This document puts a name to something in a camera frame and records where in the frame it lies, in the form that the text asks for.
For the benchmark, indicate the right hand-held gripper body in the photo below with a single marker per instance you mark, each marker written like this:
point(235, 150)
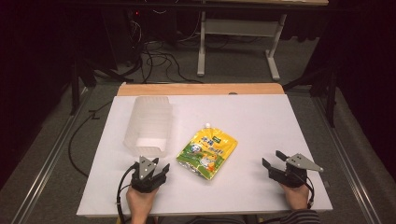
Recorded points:
point(292, 174)

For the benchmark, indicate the person's right hand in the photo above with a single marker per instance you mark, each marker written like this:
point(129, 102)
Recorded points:
point(295, 196)

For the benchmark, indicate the person's dark lap clothing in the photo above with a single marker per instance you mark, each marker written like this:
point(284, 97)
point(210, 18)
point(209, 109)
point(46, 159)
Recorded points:
point(218, 220)

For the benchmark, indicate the person's left hand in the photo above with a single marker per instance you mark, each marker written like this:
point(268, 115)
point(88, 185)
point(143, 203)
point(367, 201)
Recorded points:
point(140, 200)

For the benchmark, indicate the yellow green spout pouch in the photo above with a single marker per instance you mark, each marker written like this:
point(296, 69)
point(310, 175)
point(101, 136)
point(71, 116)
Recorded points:
point(207, 152)

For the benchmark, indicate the white table mat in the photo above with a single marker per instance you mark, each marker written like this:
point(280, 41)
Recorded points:
point(264, 124)

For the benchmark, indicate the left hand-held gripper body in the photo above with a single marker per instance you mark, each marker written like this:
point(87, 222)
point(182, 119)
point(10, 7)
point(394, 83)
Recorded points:
point(145, 174)

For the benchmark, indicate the metal floor rail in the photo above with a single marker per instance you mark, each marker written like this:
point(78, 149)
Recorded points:
point(348, 165)
point(46, 168)

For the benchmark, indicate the translucent plastic storage box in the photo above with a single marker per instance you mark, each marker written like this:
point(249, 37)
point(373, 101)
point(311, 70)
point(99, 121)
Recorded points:
point(149, 124)

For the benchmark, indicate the black computer tower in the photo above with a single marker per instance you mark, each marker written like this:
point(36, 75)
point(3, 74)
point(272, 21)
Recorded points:
point(121, 37)

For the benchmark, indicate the black metal stand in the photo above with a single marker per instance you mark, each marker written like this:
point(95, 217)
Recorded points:
point(74, 90)
point(330, 99)

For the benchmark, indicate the white-framed wooden desk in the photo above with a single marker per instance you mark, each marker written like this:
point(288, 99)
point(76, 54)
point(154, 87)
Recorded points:
point(243, 27)

